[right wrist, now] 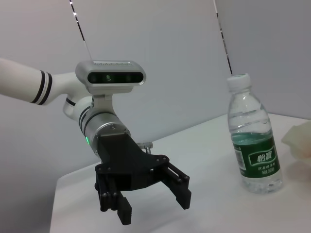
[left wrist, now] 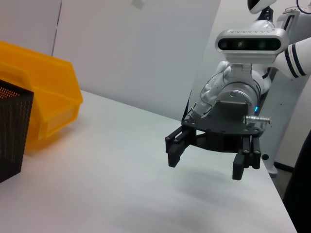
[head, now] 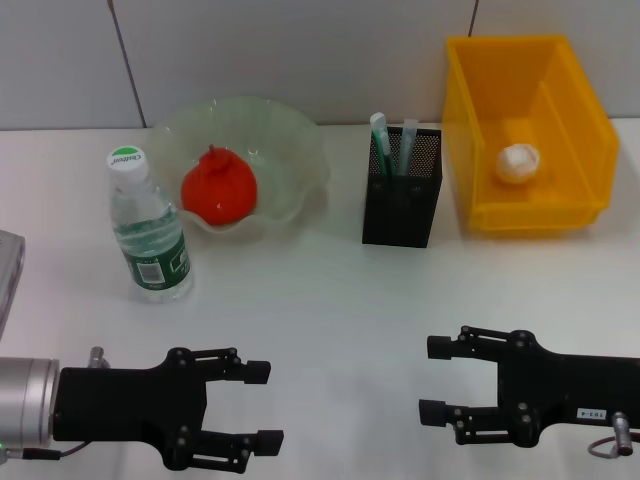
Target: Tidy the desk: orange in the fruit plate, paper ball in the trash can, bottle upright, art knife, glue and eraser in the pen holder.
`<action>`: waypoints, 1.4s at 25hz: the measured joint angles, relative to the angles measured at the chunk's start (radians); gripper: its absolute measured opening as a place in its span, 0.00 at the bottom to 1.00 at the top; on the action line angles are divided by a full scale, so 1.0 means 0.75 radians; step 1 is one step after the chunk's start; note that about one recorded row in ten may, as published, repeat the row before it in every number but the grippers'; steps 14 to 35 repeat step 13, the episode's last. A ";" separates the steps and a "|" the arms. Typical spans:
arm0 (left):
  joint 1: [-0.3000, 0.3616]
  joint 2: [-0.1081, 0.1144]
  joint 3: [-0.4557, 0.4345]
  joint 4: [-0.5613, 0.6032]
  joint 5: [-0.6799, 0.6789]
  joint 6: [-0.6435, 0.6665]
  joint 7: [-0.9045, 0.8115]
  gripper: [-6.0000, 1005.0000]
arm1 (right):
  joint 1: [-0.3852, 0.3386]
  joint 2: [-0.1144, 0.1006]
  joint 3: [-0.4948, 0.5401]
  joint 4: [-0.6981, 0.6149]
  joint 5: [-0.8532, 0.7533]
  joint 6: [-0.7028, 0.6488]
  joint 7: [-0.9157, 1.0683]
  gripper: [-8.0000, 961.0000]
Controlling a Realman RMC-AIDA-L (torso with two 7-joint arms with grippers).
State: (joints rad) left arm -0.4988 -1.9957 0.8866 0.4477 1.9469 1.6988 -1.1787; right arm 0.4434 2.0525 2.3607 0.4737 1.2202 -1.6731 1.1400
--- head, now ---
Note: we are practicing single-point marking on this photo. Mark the green glass fruit bowl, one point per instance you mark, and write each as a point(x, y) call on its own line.
point(290, 150)

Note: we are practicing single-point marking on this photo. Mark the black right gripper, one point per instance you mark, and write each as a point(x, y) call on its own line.
point(570, 390)

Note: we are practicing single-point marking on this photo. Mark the red orange toy fruit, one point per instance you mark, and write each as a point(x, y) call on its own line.
point(220, 187)

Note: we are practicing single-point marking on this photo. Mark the black mesh pen holder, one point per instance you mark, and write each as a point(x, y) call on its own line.
point(400, 210)

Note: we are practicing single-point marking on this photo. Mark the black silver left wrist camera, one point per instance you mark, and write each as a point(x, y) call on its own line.
point(10, 270)

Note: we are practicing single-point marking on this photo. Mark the white paper ball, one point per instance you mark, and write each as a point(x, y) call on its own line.
point(518, 164)

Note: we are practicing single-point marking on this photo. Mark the grey marker pen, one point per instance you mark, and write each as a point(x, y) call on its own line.
point(406, 150)

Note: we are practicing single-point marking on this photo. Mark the clear green label water bottle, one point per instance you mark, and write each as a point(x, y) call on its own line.
point(150, 235)

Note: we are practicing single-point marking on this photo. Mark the mint green pen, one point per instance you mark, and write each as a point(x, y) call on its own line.
point(382, 145)

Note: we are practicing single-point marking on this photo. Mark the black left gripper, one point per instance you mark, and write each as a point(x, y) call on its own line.
point(130, 405)

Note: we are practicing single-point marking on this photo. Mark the yellow plastic bin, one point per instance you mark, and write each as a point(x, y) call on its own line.
point(530, 90)

